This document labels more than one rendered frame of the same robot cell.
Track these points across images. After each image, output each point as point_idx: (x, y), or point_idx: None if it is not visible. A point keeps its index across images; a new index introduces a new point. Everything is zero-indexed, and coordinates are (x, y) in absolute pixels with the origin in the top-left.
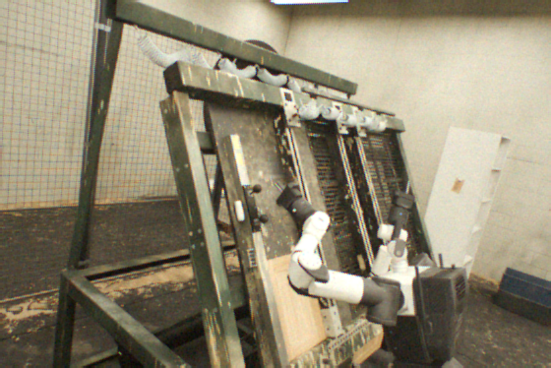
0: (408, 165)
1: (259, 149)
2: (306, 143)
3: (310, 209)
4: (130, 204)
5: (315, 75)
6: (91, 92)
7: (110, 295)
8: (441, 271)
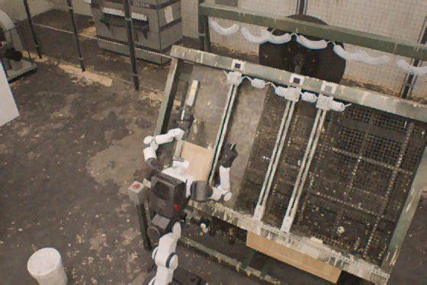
0: None
1: (215, 90)
2: (262, 97)
3: (180, 126)
4: (418, 101)
5: (369, 43)
6: (414, 2)
7: (294, 146)
8: (170, 180)
